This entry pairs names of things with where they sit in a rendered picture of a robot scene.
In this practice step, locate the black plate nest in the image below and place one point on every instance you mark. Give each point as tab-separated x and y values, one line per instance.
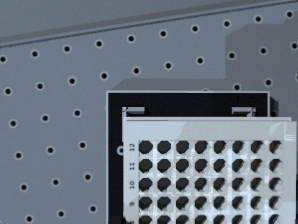
121	104

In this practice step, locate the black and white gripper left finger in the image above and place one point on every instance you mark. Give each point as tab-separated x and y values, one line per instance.
117	219

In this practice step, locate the white well plate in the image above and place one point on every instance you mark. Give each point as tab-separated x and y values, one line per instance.
187	148

